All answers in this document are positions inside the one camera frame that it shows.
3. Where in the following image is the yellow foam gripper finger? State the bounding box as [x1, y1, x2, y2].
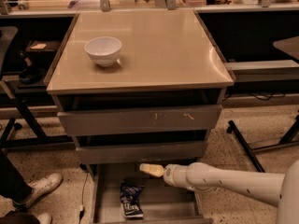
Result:
[139, 163, 164, 177]

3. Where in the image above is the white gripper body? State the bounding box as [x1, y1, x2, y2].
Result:
[163, 164, 189, 189]

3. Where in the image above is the blue chip bag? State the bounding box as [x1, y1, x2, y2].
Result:
[120, 181, 144, 218]

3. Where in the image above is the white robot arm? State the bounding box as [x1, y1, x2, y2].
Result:
[139, 161, 299, 224]

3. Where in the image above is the grey middle drawer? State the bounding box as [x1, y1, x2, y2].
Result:
[76, 141, 207, 164]

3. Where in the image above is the grey drawer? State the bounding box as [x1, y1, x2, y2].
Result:
[90, 163, 213, 224]
[76, 141, 207, 164]
[58, 105, 222, 136]

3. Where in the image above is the grey bottom drawer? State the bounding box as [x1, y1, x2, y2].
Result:
[90, 163, 213, 224]

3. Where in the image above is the grey top drawer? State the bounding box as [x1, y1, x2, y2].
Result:
[58, 105, 222, 136]

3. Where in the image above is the grey drawer cabinet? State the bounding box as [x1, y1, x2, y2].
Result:
[43, 8, 236, 224]

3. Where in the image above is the black wheeled stand base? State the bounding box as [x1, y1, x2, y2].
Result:
[226, 115, 299, 173]

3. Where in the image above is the white shoe lower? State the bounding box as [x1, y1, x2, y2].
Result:
[37, 213, 52, 224]

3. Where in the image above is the white ceramic bowl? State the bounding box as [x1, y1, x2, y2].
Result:
[84, 36, 122, 67]

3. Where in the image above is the black box on shelf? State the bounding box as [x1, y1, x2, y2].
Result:
[25, 40, 60, 60]

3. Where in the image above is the white floor cable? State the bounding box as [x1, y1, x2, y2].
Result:
[78, 171, 90, 224]

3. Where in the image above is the black desk leg frame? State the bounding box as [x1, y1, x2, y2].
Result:
[0, 77, 74, 149]

